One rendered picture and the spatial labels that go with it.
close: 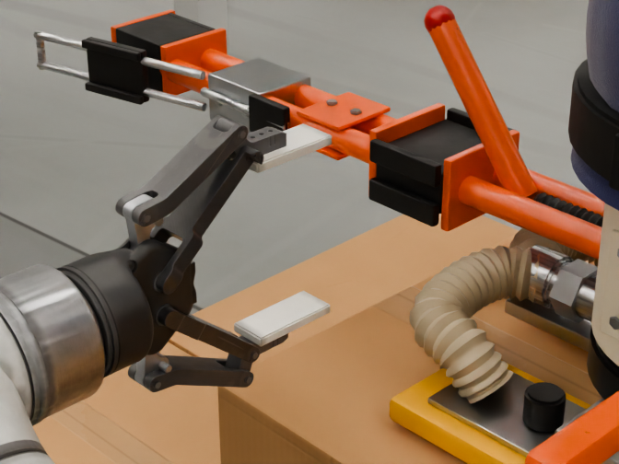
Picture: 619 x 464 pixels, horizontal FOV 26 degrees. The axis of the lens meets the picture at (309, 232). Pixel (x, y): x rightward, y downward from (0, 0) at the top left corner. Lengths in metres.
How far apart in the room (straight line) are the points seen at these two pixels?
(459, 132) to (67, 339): 0.40
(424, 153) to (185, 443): 0.71
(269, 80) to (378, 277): 0.84
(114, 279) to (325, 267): 1.18
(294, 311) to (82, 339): 0.23
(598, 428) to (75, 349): 0.30
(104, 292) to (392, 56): 3.61
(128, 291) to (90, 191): 2.69
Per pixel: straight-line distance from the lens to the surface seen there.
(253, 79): 1.18
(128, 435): 1.66
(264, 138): 0.90
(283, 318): 0.98
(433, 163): 1.00
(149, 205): 0.84
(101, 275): 0.84
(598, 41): 0.83
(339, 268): 2.00
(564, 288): 0.99
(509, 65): 4.36
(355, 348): 1.07
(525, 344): 1.09
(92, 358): 0.81
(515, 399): 0.97
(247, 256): 3.17
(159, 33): 1.27
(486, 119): 1.00
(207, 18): 4.21
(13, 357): 0.79
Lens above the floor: 1.52
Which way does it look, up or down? 28 degrees down
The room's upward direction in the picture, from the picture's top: straight up
